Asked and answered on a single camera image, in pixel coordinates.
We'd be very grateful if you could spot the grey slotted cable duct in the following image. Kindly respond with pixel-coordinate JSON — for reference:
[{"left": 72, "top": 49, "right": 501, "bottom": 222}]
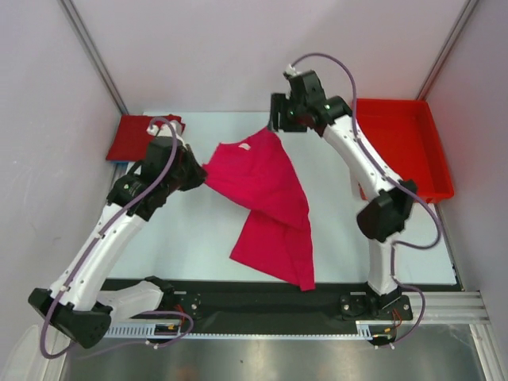
[{"left": 106, "top": 321, "right": 187, "bottom": 339}]

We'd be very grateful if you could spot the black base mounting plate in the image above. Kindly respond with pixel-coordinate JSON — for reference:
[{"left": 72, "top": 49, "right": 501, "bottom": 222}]
[{"left": 98, "top": 278, "right": 461, "bottom": 335}]

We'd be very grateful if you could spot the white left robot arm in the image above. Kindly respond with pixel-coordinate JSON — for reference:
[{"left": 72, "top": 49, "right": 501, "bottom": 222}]
[{"left": 28, "top": 122, "right": 206, "bottom": 348}]

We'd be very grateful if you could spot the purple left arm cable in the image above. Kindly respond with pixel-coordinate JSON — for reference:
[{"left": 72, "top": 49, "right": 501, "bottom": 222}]
[{"left": 39, "top": 116, "right": 195, "bottom": 360}]

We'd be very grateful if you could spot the red plastic bin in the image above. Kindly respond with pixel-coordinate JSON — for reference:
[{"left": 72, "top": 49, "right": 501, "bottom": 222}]
[{"left": 357, "top": 98, "right": 455, "bottom": 204}]

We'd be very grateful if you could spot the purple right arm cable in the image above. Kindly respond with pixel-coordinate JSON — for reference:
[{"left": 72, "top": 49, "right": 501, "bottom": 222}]
[{"left": 289, "top": 52, "right": 442, "bottom": 350}]

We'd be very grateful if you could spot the right corner frame post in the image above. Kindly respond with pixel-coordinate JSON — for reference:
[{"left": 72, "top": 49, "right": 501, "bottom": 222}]
[{"left": 416, "top": 0, "right": 480, "bottom": 101}]

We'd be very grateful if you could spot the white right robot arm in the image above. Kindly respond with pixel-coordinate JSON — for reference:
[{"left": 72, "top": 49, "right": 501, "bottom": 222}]
[{"left": 268, "top": 67, "right": 417, "bottom": 320}]

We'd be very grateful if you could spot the folded dark red shirt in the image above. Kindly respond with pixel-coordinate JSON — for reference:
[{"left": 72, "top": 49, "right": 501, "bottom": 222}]
[{"left": 106, "top": 114, "right": 186, "bottom": 163}]

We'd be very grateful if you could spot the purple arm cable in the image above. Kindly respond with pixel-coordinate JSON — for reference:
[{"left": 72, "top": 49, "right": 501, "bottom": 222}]
[
  {"left": 39, "top": 116, "right": 195, "bottom": 360},
  {"left": 289, "top": 52, "right": 442, "bottom": 350}
]

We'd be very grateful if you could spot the corner frame post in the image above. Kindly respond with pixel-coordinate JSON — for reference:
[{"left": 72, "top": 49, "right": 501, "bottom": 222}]
[
  {"left": 57, "top": 0, "right": 129, "bottom": 115},
  {"left": 416, "top": 0, "right": 480, "bottom": 101}
]

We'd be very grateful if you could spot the pink t shirt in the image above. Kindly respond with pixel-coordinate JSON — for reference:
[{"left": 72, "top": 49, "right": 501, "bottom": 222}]
[{"left": 204, "top": 128, "right": 315, "bottom": 291}]

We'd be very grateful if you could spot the left corner frame post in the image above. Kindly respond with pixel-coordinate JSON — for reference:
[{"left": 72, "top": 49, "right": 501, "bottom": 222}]
[{"left": 57, "top": 0, "right": 129, "bottom": 115}]

